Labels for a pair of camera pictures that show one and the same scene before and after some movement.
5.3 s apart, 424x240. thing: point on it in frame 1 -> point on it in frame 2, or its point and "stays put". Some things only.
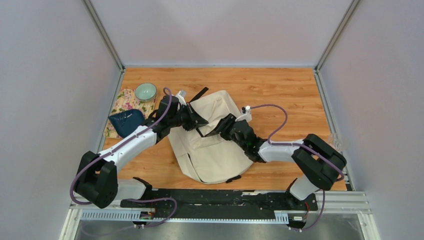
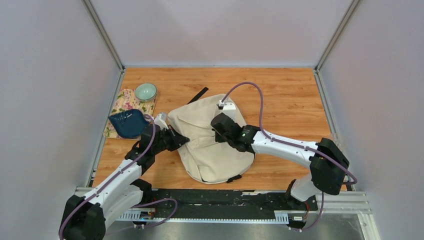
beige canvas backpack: x=212 y=159 stays put
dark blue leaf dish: x=125 y=121 stays put
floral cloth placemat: x=127 y=100 stays put
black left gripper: x=195 y=120 -> x=177 y=140
